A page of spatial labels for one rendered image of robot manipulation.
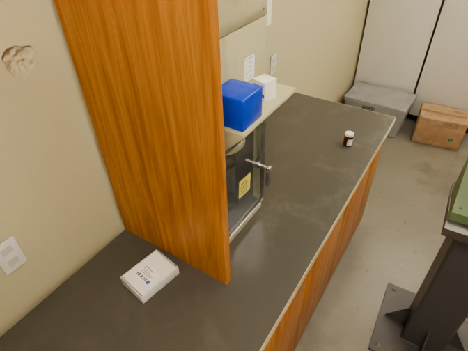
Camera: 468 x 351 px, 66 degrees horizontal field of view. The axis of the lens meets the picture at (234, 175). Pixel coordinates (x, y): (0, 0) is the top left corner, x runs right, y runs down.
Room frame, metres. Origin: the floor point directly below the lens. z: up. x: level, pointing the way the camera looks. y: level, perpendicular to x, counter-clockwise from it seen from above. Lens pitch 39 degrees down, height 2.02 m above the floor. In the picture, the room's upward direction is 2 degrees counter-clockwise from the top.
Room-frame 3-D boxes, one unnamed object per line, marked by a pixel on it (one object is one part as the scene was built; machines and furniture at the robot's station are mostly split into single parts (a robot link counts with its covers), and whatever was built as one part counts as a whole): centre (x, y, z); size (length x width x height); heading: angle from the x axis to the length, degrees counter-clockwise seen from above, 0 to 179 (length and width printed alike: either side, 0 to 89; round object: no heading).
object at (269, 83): (0.99, -0.10, 1.54); 0.05 x 0.05 x 0.06; 42
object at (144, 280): (0.76, 0.30, 0.96); 0.16 x 0.12 x 0.04; 137
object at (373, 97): (3.27, -1.48, 0.17); 0.60 x 0.42 x 0.33; 54
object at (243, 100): (0.86, -0.01, 1.56); 0.10 x 0.10 x 0.09; 56
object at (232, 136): (0.95, -0.07, 1.46); 0.32 x 0.11 x 0.10; 146
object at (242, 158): (0.97, -0.03, 1.19); 0.30 x 0.01 x 0.40; 146
